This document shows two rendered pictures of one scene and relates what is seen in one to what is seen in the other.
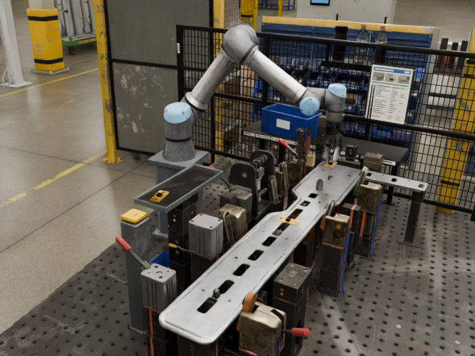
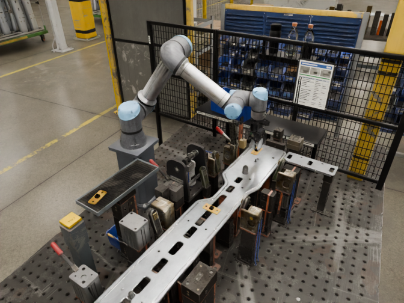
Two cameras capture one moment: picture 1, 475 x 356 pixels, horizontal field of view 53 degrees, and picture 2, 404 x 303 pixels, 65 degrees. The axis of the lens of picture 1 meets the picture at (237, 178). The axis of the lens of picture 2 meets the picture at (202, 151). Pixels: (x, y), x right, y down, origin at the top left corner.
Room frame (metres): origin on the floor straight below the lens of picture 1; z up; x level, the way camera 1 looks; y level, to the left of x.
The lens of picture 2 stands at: (0.50, -0.27, 2.04)
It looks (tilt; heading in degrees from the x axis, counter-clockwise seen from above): 33 degrees down; 5
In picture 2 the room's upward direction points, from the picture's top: 1 degrees counter-clockwise
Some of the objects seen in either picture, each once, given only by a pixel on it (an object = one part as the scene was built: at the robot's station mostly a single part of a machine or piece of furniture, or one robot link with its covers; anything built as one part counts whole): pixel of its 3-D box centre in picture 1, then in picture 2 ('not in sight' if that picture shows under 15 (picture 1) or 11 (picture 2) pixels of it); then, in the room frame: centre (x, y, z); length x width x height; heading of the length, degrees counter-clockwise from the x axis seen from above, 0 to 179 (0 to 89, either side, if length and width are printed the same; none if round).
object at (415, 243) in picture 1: (413, 215); (324, 191); (1.97, -0.83, 0.84); 0.11 x 0.06 x 0.29; 61
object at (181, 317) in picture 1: (288, 224); (210, 213); (1.59, -0.20, 1.00); 1.38 x 0.22 x 0.02; 151
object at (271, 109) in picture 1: (290, 121); (233, 103); (2.58, -0.29, 1.10); 0.30 x 0.17 x 0.13; 52
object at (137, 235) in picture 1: (138, 275); (83, 260); (1.34, 0.33, 0.92); 0.08 x 0.08 x 0.44; 61
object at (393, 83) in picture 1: (388, 94); (312, 84); (2.45, -0.78, 1.30); 0.23 x 0.02 x 0.31; 61
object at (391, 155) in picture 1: (321, 141); (257, 120); (2.49, -0.46, 1.02); 0.90 x 0.22 x 0.03; 61
